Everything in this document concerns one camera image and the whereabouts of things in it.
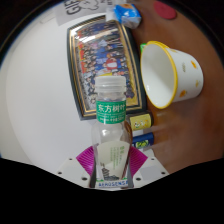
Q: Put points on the blue tissue pack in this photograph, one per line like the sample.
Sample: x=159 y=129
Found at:
x=126 y=15

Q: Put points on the framed group photo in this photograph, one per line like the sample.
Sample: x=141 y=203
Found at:
x=100 y=60

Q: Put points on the brown bottle with yellow label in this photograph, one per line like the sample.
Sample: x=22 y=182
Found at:
x=140 y=121

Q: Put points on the white paper gift bag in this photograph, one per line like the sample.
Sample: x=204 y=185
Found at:
x=76 y=8

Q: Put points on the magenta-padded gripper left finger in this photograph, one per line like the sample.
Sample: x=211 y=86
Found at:
x=75 y=170

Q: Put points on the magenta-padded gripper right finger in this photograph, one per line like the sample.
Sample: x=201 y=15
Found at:
x=148 y=170

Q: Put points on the clear green-labelled drink bottle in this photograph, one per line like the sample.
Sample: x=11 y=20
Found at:
x=111 y=116

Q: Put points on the white mug with yellow rim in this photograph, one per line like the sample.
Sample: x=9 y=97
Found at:
x=173 y=75

